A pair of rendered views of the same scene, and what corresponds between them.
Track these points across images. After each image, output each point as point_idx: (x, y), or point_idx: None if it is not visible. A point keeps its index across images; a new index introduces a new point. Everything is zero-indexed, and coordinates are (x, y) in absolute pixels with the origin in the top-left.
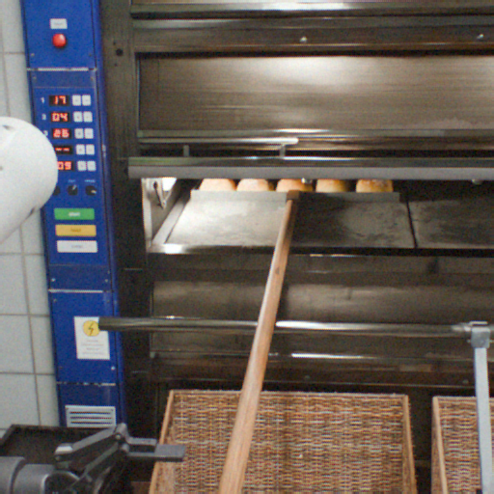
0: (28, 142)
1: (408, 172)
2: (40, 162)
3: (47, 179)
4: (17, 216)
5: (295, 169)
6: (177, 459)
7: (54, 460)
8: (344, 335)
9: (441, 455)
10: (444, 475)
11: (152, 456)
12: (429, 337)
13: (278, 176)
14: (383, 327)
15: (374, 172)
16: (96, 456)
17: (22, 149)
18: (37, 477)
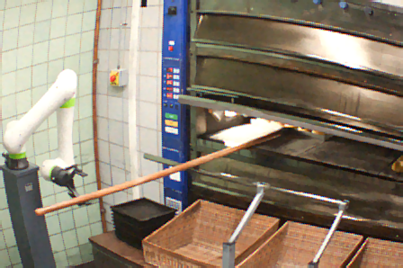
0: (65, 81)
1: (269, 117)
2: (66, 86)
3: (67, 91)
4: (60, 100)
5: (231, 108)
6: (82, 175)
7: (145, 209)
8: (217, 178)
9: (267, 240)
10: (262, 245)
11: (78, 174)
12: (245, 185)
13: (225, 110)
14: (229, 177)
15: (258, 114)
16: (158, 213)
17: (63, 83)
18: (62, 173)
